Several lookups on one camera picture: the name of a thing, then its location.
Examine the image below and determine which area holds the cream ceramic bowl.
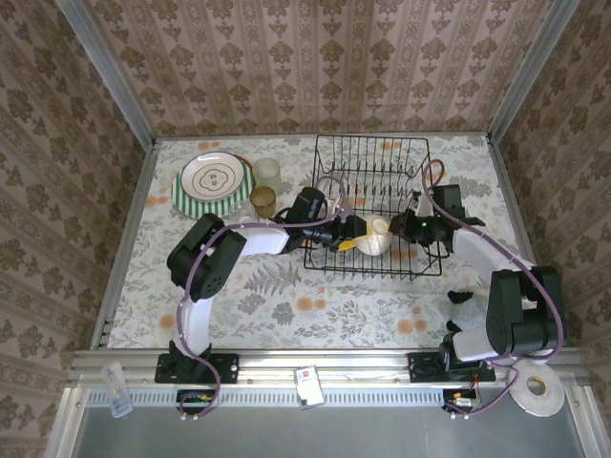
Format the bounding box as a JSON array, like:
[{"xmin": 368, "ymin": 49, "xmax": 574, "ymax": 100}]
[{"xmin": 355, "ymin": 214, "xmax": 395, "ymax": 257}]

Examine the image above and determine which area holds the amber textured glass tumbler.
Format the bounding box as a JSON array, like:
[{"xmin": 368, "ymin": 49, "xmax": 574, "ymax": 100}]
[{"xmin": 249, "ymin": 185, "xmax": 278, "ymax": 219}]

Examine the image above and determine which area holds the pale green textured glass tumbler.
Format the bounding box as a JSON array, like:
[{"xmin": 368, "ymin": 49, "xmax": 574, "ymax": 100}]
[{"xmin": 251, "ymin": 156, "xmax": 283, "ymax": 193}]

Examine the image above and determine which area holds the small clear glass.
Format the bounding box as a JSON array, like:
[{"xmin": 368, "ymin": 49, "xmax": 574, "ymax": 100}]
[{"xmin": 227, "ymin": 199, "xmax": 255, "ymax": 224}]

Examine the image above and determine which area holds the black wire dish rack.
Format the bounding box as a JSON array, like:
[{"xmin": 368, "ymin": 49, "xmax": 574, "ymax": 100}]
[{"xmin": 304, "ymin": 135, "xmax": 443, "ymax": 282}]

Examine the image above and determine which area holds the green striped plate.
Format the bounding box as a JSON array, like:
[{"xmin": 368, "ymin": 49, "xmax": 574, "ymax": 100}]
[{"xmin": 170, "ymin": 159, "xmax": 257, "ymax": 219}]

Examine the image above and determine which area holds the floral tablecloth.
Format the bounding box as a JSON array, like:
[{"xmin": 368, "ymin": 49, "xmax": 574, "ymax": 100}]
[{"xmin": 107, "ymin": 135, "xmax": 543, "ymax": 349}]

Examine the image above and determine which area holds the small white device red label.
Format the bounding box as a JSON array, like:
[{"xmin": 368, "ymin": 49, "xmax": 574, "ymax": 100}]
[{"xmin": 294, "ymin": 365, "xmax": 325, "ymax": 410}]

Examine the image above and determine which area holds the white tape roll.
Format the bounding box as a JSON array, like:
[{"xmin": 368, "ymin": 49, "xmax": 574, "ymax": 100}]
[{"xmin": 507, "ymin": 358, "xmax": 564, "ymax": 415}]

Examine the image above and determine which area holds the grey metal shelf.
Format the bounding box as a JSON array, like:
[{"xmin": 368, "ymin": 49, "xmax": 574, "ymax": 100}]
[{"xmin": 61, "ymin": 385, "xmax": 593, "ymax": 458}]

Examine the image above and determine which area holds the clear plastic bottle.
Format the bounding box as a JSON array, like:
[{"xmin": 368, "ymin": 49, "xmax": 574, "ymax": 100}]
[{"xmin": 101, "ymin": 361, "xmax": 135, "ymax": 420}]

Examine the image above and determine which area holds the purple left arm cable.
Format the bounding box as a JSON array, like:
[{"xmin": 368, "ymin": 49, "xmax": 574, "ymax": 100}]
[{"xmin": 176, "ymin": 175, "xmax": 357, "ymax": 422}]

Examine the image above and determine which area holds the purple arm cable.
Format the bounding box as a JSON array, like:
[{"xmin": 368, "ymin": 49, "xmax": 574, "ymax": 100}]
[
  {"xmin": 420, "ymin": 159, "xmax": 567, "ymax": 421},
  {"xmin": 176, "ymin": 175, "xmax": 357, "ymax": 422}
]

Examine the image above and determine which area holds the aluminium table side rail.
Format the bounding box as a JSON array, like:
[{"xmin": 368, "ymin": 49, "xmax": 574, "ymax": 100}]
[
  {"xmin": 486, "ymin": 137, "xmax": 564, "ymax": 347},
  {"xmin": 90, "ymin": 140, "xmax": 158, "ymax": 352}
]

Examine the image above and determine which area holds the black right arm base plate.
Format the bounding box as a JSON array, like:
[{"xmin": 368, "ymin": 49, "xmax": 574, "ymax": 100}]
[{"xmin": 406, "ymin": 351, "xmax": 497, "ymax": 383}]

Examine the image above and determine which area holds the aluminium mounting rail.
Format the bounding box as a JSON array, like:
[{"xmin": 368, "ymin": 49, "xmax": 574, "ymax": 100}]
[{"xmin": 66, "ymin": 349, "xmax": 593, "ymax": 388}]

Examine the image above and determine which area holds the grey slotted cable duct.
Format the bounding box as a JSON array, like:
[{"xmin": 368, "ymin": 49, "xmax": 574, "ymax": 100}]
[{"xmin": 85, "ymin": 385, "xmax": 448, "ymax": 407}]

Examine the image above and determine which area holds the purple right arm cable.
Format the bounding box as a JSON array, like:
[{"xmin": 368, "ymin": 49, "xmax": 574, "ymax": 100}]
[{"xmin": 420, "ymin": 159, "xmax": 567, "ymax": 421}]

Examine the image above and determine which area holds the black cable connector box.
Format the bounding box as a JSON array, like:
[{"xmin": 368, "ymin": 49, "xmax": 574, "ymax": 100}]
[
  {"xmin": 176, "ymin": 388, "xmax": 215, "ymax": 415},
  {"xmin": 442, "ymin": 388, "xmax": 479, "ymax": 412}
]

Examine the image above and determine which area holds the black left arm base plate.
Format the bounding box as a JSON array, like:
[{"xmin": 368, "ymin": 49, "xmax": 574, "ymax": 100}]
[{"xmin": 155, "ymin": 351, "xmax": 241, "ymax": 385}]

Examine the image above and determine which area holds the aluminium frame post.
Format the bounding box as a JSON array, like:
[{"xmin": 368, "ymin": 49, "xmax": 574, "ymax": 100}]
[
  {"xmin": 55, "ymin": 0, "xmax": 158, "ymax": 149},
  {"xmin": 486, "ymin": 0, "xmax": 581, "ymax": 144}
]

